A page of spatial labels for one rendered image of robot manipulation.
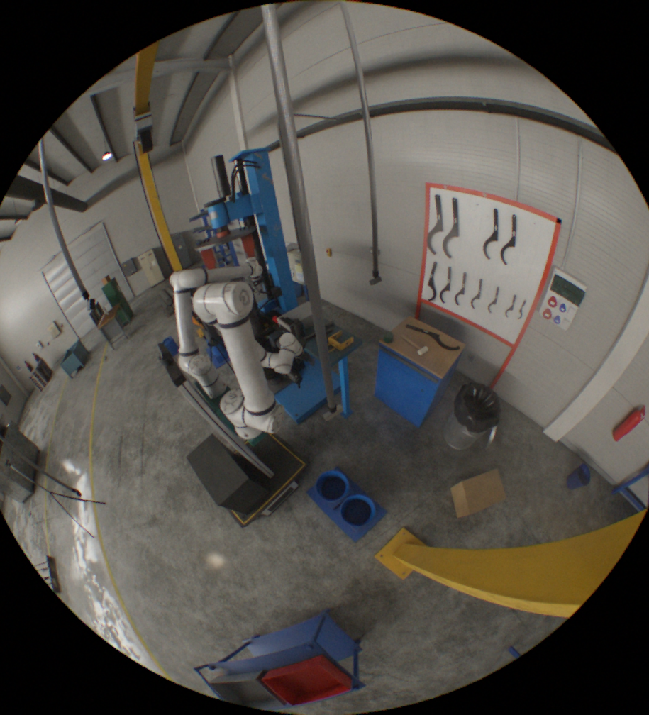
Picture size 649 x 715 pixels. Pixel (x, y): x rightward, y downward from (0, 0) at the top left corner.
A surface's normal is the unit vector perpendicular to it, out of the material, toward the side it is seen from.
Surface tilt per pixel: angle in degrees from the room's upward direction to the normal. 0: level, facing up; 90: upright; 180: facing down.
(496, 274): 90
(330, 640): 0
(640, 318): 90
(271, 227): 90
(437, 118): 90
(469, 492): 0
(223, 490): 0
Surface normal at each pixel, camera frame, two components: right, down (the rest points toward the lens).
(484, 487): -0.11, -0.71
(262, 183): 0.65, 0.47
